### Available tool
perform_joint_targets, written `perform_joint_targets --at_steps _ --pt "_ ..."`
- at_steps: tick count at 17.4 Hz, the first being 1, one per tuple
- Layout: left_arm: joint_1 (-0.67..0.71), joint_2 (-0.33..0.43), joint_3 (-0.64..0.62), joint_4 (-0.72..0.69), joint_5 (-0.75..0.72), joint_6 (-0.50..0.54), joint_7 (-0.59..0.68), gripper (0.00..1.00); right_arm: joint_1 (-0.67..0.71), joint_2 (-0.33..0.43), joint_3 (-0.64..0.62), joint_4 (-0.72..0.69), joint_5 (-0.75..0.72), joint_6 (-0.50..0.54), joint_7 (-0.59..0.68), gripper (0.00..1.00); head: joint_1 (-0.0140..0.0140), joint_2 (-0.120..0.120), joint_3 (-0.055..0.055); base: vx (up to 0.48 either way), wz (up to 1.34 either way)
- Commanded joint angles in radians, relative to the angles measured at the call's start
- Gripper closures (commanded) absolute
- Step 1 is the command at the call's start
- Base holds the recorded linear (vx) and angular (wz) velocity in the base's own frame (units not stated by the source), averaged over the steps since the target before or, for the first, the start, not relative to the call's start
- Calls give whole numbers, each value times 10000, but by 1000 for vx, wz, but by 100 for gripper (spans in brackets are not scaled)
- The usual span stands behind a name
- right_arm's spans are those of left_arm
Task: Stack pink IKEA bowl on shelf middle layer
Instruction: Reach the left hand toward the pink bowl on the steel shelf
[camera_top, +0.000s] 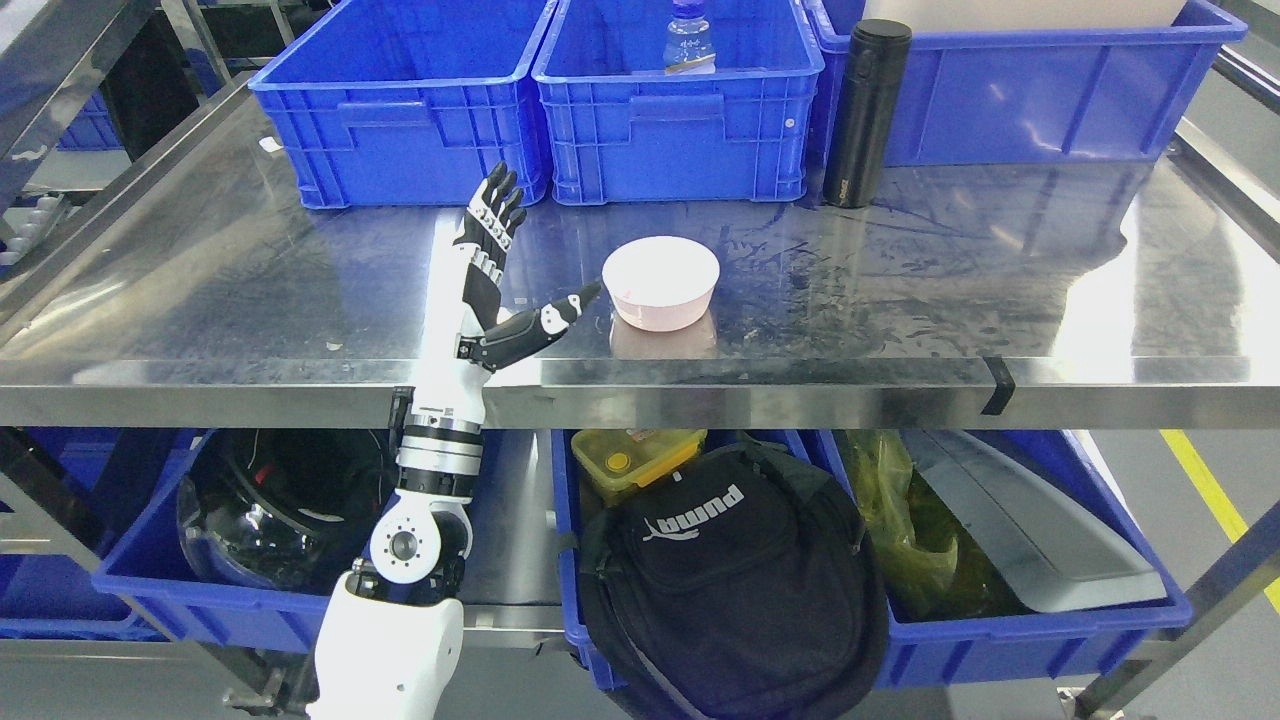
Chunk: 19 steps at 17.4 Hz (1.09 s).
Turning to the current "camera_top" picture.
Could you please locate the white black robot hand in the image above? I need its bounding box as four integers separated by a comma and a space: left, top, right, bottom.
453, 161, 603, 372

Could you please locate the pink ikea bowl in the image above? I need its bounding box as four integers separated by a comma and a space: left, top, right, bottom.
602, 234, 721, 332

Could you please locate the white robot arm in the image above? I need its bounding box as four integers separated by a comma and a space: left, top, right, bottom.
305, 240, 502, 719

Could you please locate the blue bin top middle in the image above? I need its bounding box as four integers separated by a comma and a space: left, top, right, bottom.
532, 1, 824, 206

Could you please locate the blue bin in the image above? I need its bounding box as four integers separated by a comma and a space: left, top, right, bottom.
550, 429, 627, 693
803, 1, 1248, 167
92, 430, 401, 653
250, 1, 556, 210
790, 430, 1194, 691
532, 1, 824, 206

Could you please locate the blue bin lower middle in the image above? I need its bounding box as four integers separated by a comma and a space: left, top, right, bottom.
550, 429, 627, 693

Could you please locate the blue bin top left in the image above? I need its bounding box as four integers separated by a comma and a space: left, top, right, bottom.
250, 1, 556, 210

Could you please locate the clear water bottle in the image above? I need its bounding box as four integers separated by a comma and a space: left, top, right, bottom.
662, 1, 717, 76

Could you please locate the yellow lunch box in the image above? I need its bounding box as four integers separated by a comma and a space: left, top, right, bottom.
570, 428, 708, 507

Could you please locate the black thermos flask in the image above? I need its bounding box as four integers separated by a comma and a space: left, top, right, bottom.
822, 18, 913, 209

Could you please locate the black helmet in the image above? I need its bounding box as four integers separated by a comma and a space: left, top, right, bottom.
175, 428, 394, 594

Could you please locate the black puma backpack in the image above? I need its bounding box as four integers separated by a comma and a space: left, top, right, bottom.
579, 430, 890, 719

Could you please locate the blue bin lower left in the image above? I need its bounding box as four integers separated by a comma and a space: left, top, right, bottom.
92, 430, 401, 653

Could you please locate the green plastic bag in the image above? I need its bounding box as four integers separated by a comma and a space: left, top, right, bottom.
832, 430, 1029, 623

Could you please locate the blue bin top right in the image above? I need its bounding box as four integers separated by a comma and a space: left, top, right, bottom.
803, 1, 1248, 167

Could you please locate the grey flat panel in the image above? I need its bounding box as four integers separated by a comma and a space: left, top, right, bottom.
900, 429, 1167, 612

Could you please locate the blue bin lower right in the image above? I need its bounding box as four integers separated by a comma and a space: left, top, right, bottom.
790, 430, 1194, 691

